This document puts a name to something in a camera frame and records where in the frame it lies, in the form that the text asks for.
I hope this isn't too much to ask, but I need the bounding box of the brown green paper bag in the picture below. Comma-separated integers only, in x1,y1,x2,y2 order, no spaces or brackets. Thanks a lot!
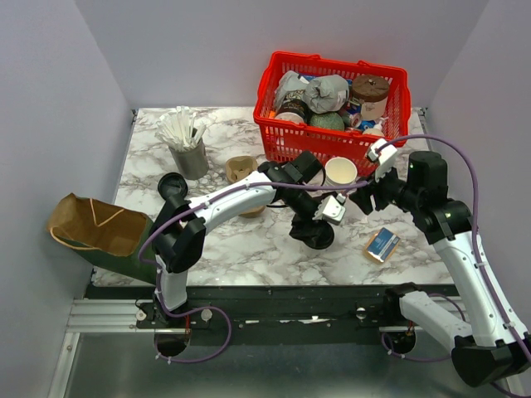
46,193,156,284

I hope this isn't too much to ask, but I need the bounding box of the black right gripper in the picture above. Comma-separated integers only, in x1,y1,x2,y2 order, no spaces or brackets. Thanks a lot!
348,158,422,215

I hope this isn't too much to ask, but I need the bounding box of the black lid on table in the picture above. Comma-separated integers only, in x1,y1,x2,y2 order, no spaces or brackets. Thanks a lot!
158,172,188,203

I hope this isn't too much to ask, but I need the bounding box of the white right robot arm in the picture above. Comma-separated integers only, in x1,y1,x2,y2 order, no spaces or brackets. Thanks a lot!
349,151,530,387

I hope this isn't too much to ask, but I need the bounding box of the red blue drink can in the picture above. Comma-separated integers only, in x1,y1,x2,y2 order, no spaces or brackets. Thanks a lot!
348,113,363,129

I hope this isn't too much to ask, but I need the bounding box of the green netted melon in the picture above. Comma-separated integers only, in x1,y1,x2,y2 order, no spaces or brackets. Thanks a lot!
309,112,345,131

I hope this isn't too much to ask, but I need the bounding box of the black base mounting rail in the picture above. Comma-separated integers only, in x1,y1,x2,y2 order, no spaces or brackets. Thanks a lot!
132,284,432,347

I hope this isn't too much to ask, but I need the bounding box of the black labelled tub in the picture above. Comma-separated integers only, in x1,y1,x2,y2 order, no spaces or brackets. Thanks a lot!
275,90,311,124

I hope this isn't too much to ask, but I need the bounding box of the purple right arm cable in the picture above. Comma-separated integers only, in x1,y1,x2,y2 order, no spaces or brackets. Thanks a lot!
373,134,531,374

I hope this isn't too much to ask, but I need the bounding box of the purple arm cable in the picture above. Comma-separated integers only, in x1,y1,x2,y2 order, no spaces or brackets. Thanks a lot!
138,177,370,365
373,134,531,374

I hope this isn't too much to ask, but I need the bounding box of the red plastic shopping basket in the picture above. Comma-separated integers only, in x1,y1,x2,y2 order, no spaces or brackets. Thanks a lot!
253,51,411,176

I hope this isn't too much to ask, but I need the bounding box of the blue orange card box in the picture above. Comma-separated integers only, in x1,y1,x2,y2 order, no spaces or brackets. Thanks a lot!
364,227,401,264

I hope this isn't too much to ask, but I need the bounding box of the brown cardboard cup carrier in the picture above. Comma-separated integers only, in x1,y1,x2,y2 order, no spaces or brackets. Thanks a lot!
225,155,266,218

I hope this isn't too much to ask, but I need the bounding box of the black plastic cup lid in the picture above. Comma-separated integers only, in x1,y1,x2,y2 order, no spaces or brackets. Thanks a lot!
302,224,334,250

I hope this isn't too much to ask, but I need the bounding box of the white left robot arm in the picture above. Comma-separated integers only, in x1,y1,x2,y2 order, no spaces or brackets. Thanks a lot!
148,151,334,328

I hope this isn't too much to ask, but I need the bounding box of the brown lidded round box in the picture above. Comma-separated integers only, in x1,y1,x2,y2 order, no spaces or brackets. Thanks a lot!
351,75,390,120

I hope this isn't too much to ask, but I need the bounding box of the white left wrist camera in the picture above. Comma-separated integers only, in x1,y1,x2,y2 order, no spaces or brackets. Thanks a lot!
313,193,347,226

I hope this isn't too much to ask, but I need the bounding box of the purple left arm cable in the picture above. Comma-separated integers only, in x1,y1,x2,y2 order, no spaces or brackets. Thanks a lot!
138,177,370,365

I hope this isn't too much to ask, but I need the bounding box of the stack of paper cups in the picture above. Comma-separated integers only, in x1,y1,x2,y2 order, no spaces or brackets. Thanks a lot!
324,157,358,187

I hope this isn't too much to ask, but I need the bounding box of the grey plastic mailer bag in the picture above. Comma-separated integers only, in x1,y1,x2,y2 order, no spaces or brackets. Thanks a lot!
274,70,349,114

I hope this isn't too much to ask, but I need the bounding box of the cream pump lotion bottle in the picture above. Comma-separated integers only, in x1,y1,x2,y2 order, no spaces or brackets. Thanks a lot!
363,118,387,137

